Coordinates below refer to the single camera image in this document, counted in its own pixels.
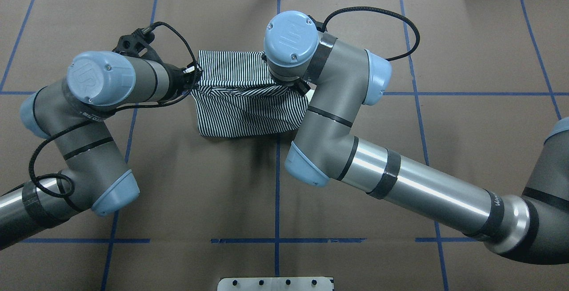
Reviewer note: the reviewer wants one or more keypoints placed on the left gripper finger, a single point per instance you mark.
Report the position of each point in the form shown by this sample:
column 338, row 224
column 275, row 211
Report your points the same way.
column 192, row 74

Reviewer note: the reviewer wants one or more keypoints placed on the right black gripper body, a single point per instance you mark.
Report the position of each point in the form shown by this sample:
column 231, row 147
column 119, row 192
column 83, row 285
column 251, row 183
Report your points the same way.
column 302, row 87

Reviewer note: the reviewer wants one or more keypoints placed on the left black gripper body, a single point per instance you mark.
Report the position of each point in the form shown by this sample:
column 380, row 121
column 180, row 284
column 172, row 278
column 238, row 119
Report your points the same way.
column 174, row 79

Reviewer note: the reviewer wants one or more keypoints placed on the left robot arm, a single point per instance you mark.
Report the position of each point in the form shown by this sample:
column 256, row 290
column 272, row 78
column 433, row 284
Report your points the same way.
column 78, row 166

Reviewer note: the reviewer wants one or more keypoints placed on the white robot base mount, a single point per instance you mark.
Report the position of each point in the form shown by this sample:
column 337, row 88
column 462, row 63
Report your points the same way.
column 318, row 283

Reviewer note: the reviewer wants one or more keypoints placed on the striped polo shirt white collar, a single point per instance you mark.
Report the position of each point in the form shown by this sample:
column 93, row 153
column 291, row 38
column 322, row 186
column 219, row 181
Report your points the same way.
column 236, row 97

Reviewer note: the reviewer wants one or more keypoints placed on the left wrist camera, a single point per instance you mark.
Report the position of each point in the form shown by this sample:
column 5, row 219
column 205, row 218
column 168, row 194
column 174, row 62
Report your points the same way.
column 137, row 45

